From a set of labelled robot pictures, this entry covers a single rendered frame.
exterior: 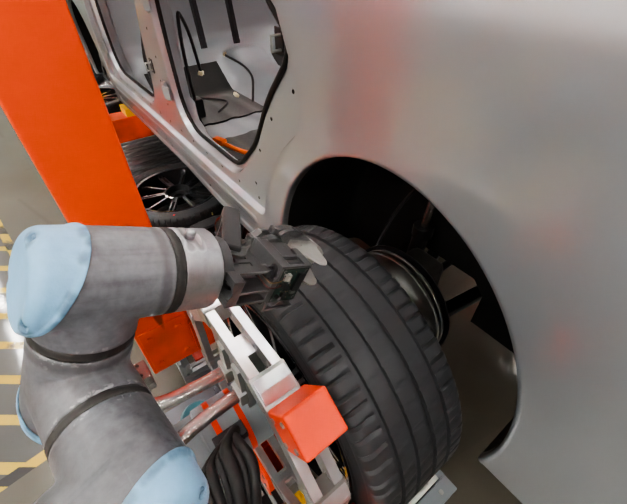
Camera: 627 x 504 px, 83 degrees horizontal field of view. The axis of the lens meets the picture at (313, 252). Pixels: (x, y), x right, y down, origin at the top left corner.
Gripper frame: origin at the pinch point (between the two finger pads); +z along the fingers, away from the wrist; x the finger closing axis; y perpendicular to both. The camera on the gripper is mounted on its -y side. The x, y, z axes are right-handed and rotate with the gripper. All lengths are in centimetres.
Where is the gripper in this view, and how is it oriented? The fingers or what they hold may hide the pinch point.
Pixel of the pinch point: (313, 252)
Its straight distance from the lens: 56.5
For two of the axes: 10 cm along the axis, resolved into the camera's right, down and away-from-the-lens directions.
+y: 6.0, 5.9, -5.3
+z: 6.7, -0.3, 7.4
